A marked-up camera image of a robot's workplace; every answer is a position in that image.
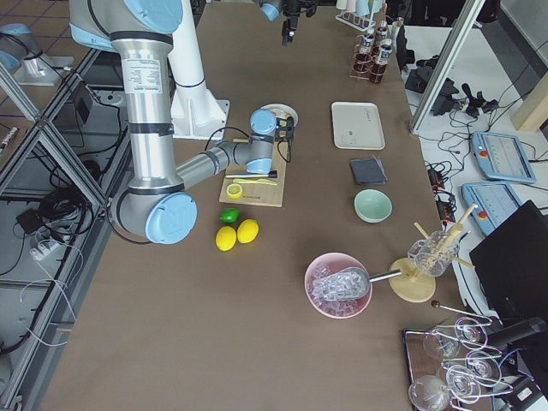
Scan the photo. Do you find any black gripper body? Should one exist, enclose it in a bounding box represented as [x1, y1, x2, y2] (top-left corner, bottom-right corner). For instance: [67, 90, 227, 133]
[276, 116, 295, 141]
[283, 0, 317, 17]

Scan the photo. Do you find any tea bottle front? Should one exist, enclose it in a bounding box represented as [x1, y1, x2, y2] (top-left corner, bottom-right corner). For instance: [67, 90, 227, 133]
[369, 39, 393, 84]

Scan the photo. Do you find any half lemon slice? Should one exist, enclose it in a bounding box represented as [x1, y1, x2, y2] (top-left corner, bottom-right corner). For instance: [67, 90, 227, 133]
[226, 182, 243, 200]

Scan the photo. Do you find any tea bottle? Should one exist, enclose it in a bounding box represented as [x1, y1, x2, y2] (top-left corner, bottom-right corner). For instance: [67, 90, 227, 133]
[369, 39, 393, 84]
[355, 28, 375, 62]
[375, 21, 388, 45]

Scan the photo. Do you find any wooden cup tree stand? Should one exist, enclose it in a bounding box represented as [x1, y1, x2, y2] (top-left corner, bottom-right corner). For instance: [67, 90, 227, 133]
[389, 204, 478, 303]

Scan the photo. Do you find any white round plate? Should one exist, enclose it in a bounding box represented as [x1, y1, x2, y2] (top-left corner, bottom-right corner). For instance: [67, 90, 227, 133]
[261, 103, 299, 126]

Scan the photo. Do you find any glass pitcher on stand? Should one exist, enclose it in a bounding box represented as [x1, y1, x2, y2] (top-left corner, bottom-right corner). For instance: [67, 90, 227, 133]
[408, 231, 459, 277]

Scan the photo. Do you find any cream rabbit serving tray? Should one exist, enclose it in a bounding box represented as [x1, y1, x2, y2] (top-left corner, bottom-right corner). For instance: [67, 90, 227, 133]
[331, 102, 385, 151]

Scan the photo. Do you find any copper wire bottle rack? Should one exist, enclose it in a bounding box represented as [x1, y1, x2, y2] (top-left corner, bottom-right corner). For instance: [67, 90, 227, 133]
[350, 42, 381, 80]

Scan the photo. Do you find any blue teach pendant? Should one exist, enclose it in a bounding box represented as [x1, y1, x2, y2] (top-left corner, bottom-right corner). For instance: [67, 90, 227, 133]
[461, 182, 522, 235]
[471, 132, 537, 183]

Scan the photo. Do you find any white dish rack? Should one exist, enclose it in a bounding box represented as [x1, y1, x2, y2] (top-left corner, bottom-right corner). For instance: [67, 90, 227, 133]
[335, 0, 385, 32]

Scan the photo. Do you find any black monitor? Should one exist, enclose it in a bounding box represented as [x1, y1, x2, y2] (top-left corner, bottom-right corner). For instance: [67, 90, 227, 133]
[470, 200, 547, 321]

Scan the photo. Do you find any tea bottle back left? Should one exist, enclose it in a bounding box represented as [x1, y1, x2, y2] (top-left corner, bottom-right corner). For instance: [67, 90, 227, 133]
[375, 21, 388, 45]

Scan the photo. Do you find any metal ice scoop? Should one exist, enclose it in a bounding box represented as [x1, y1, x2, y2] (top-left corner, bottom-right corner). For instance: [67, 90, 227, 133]
[312, 267, 402, 301]

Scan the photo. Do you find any grey folded cloth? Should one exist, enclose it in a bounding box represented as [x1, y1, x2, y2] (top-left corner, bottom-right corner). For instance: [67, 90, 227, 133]
[349, 156, 388, 186]

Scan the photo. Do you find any bamboo cutting board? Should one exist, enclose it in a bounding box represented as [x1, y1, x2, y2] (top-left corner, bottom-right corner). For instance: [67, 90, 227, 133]
[219, 145, 286, 207]

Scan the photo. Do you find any pink ice bowl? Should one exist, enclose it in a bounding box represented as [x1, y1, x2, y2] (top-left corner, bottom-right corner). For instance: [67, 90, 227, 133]
[305, 253, 372, 319]

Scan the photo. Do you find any mint green bowl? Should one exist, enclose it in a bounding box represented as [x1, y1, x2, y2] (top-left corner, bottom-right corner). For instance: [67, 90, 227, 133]
[354, 189, 393, 223]

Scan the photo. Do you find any green lime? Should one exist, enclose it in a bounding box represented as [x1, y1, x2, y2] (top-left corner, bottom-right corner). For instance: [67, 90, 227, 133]
[219, 207, 240, 224]

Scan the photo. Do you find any yellow lemon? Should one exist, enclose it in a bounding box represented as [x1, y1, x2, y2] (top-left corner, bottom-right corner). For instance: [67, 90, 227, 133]
[236, 219, 259, 244]
[215, 226, 237, 252]

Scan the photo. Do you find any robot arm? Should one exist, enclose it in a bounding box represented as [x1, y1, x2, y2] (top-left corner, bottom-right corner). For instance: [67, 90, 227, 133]
[69, 1, 298, 244]
[254, 0, 319, 46]

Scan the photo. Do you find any tea bottle right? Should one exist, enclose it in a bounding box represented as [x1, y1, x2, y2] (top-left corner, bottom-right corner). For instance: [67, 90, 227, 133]
[355, 28, 375, 62]

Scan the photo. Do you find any yellow lemon upper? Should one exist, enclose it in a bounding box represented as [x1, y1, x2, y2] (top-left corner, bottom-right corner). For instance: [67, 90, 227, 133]
[236, 219, 259, 244]

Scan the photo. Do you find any steel muddler black tip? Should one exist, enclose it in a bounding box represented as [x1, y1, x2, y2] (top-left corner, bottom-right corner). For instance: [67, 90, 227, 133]
[224, 170, 278, 179]

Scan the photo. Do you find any blue teach pendant lower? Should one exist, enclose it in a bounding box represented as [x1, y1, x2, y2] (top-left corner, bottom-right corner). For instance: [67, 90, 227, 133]
[461, 182, 522, 235]

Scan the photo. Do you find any yellow plastic knife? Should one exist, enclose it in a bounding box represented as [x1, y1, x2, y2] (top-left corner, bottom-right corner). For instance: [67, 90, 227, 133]
[232, 178, 278, 186]

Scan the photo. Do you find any wine glass rack tray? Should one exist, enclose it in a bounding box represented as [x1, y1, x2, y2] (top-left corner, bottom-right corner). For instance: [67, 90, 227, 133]
[402, 315, 548, 411]

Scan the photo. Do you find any blue teach pendant upper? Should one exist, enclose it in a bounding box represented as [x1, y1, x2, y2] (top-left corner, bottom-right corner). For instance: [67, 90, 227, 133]
[471, 132, 537, 183]

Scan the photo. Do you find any yellow lemon lower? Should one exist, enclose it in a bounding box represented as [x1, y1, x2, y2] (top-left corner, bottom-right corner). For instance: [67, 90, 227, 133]
[215, 226, 237, 252]

